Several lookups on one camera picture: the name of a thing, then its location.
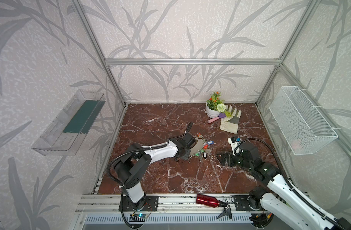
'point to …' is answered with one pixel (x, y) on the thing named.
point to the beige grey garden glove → (230, 122)
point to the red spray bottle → (209, 201)
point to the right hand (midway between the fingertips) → (222, 149)
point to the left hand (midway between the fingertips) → (185, 149)
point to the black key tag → (204, 155)
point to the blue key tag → (211, 142)
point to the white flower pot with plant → (215, 105)
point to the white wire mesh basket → (302, 127)
